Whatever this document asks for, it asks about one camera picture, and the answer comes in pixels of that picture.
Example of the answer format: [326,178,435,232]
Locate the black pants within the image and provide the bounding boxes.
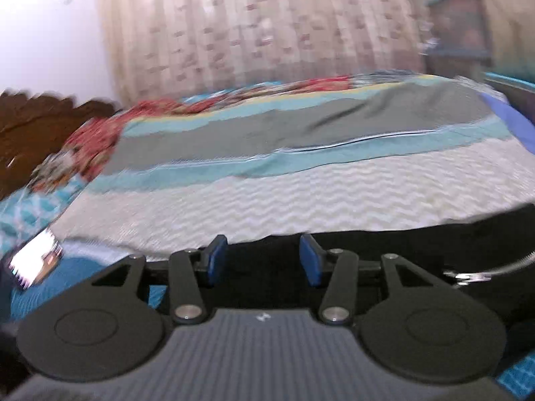
[196,204,534,370]

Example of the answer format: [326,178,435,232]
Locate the teal checked shirt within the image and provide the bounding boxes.
[0,245,169,327]

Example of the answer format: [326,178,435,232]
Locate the patchwork quilt bedspread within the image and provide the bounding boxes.
[1,74,534,252]

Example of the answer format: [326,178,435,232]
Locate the dark wooden headboard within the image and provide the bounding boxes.
[0,90,116,198]

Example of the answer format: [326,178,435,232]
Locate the blue bed sheet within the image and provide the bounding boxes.
[480,93,535,154]

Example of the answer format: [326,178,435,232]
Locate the floral beige curtain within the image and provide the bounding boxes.
[95,0,535,105]

